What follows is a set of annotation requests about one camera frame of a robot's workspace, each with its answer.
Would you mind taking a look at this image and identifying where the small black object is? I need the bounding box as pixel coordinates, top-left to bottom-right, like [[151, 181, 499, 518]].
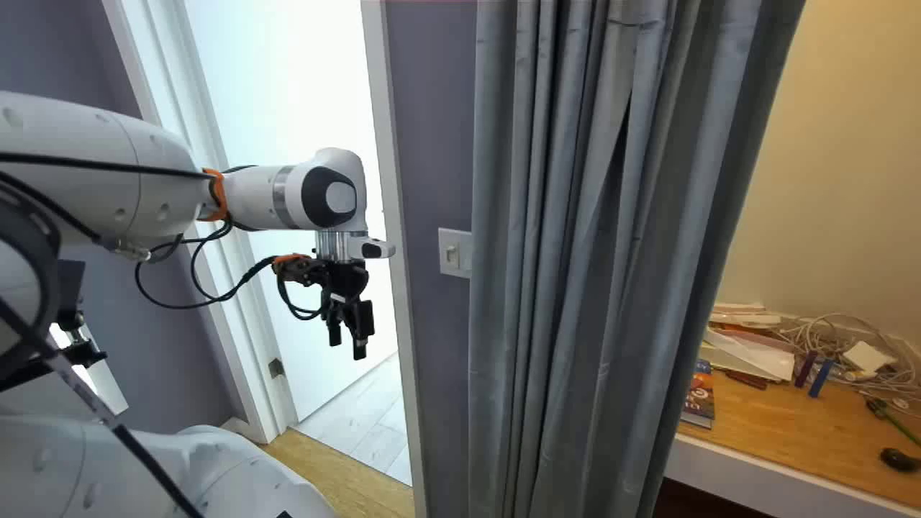
[[879, 443, 921, 474]]

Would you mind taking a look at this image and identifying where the wooden desk with white edge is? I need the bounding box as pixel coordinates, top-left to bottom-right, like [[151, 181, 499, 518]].
[[665, 367, 921, 518]]

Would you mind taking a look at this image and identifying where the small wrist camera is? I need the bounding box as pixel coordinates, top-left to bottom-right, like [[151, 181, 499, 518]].
[[354, 237, 399, 263]]

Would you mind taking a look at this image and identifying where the blue marker pen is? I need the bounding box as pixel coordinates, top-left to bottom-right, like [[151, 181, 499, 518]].
[[807, 354, 839, 400]]

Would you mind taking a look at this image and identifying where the book with colourful cover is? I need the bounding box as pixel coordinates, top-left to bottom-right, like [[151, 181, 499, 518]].
[[679, 356, 720, 433]]

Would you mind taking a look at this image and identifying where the dark red marker pen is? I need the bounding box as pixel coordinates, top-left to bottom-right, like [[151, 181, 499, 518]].
[[793, 348, 819, 391]]

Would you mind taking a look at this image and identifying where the white door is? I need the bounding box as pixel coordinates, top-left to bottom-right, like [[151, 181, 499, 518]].
[[183, 0, 399, 427]]

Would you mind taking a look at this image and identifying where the black and orange robot cable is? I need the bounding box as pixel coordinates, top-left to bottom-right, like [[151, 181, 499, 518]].
[[134, 215, 331, 325]]

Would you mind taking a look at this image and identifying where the white light switch plate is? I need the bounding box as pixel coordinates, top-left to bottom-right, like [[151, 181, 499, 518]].
[[435, 225, 475, 283]]

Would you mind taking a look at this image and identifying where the white door frame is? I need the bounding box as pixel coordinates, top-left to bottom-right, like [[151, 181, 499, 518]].
[[98, 0, 433, 518]]

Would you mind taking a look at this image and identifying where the green tool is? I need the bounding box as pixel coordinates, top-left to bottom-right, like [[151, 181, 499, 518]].
[[863, 395, 921, 450]]

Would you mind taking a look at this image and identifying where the grey pleated curtain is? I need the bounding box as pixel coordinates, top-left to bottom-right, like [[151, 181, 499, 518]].
[[468, 0, 813, 518]]

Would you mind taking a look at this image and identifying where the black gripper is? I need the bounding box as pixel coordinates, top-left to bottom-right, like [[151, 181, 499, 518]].
[[304, 256, 377, 364]]

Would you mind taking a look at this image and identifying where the tangle of white cables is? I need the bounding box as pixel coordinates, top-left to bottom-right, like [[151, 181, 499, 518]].
[[776, 308, 921, 414]]

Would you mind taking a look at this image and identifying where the stack of papers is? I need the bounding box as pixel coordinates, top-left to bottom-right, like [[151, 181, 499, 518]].
[[702, 299, 800, 387]]

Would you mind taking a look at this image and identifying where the white power adapter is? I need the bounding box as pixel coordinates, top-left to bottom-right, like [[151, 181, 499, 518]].
[[840, 338, 898, 381]]

